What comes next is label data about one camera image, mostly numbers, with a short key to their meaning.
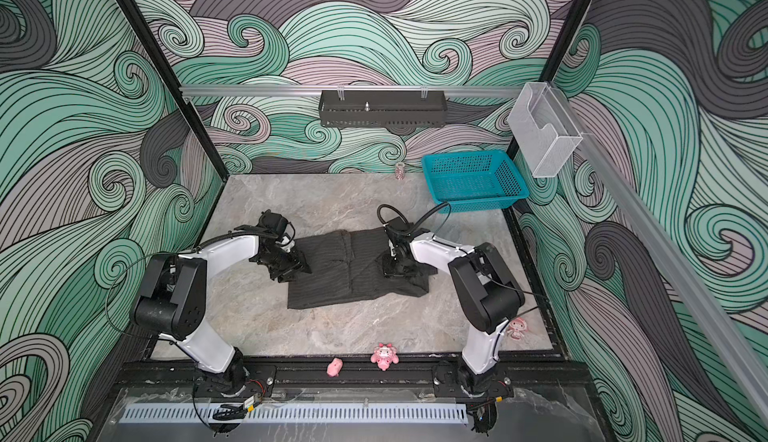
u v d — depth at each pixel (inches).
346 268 35.6
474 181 46.7
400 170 46.1
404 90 37.1
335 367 29.1
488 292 18.7
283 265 31.3
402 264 31.0
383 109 37.7
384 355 29.3
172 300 18.2
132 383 29.3
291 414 27.5
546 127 30.8
